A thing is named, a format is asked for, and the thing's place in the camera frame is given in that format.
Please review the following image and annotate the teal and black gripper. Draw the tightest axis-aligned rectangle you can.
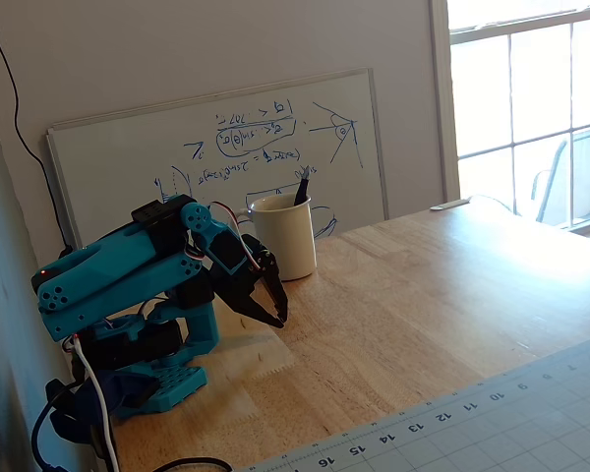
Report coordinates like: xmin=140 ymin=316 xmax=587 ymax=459
xmin=195 ymin=218 xmax=290 ymax=329

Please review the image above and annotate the dark blue click pen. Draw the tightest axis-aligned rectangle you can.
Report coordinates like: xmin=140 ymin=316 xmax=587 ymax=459
xmin=293 ymin=165 xmax=313 ymax=207

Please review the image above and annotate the teal robot base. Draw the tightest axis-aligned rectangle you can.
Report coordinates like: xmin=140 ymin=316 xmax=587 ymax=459
xmin=76 ymin=314 xmax=210 ymax=419

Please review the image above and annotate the cream white mug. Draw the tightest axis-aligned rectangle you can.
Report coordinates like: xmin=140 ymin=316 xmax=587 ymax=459
xmin=238 ymin=193 xmax=319 ymax=282

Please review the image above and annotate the blue table clamp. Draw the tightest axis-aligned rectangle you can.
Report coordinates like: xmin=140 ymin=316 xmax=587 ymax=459
xmin=48 ymin=368 xmax=161 ymax=443

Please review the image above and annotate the whiteboard with blue writing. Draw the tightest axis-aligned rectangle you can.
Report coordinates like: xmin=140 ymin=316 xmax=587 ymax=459
xmin=46 ymin=67 xmax=389 ymax=250

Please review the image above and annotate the small white flat strip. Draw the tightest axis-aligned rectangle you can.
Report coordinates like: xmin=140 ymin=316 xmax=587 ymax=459
xmin=430 ymin=197 xmax=471 ymax=211

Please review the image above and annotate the grey cutting mat with ruler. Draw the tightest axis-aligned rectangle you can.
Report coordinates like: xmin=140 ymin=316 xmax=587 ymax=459
xmin=235 ymin=331 xmax=590 ymax=472

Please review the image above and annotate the red white black servo wire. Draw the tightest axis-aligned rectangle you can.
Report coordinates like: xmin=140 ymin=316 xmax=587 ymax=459
xmin=204 ymin=200 xmax=263 ymax=274

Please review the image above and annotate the thick black cable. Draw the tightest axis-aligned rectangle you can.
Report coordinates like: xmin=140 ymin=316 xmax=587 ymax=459
xmin=150 ymin=456 xmax=233 ymax=472

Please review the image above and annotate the white cable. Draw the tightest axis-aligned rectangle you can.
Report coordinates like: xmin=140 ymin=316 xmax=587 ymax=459
xmin=72 ymin=337 xmax=122 ymax=472

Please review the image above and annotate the white window frame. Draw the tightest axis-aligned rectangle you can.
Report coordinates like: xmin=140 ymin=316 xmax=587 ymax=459
xmin=430 ymin=0 xmax=590 ymax=243

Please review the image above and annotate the thin black wall cable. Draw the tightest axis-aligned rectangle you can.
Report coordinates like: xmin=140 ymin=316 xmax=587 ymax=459
xmin=0 ymin=0 xmax=76 ymax=253

